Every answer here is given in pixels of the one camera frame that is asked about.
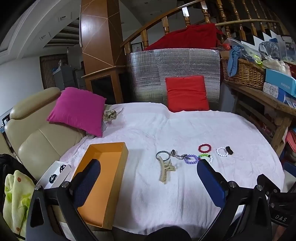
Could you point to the wooden pillar cabinet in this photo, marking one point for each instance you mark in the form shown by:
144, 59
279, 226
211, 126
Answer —
103, 57

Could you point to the red blanket on railing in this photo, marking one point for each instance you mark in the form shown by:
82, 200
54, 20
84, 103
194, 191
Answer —
205, 36

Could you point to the wooden stair railing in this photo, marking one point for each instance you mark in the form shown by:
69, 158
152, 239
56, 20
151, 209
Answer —
242, 20

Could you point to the wooden side table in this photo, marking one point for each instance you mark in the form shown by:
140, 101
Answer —
271, 117

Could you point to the orange cardboard box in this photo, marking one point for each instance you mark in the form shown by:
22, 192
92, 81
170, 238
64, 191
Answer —
100, 205

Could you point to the wicker basket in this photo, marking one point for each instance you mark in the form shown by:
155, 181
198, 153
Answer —
248, 74

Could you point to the blue cloth in basket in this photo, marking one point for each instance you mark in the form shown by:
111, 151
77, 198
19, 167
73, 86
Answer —
237, 52

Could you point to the red cushion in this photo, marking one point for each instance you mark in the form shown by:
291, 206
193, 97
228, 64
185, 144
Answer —
186, 94

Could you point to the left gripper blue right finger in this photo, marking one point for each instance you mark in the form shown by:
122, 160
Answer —
213, 181

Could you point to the beige leather sofa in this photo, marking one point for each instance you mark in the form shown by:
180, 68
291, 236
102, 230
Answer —
37, 142

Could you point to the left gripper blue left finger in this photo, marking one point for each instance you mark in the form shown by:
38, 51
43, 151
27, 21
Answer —
84, 181

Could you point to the silver foil insulation panel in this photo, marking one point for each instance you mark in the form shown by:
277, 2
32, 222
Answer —
149, 69

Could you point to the yellow green printed cloth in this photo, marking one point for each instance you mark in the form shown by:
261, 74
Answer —
18, 190

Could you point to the floral scrunchie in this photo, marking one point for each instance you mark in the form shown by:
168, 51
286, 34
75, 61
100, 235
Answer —
109, 115

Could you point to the blue cardboard box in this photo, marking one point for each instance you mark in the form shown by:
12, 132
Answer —
280, 86

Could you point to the white jewelry box lid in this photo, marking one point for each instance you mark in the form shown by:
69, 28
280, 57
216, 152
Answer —
55, 175

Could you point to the magenta cushion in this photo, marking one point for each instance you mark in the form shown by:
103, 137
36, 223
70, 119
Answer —
79, 109

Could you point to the black ring accessory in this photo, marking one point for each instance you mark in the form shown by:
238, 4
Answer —
228, 150

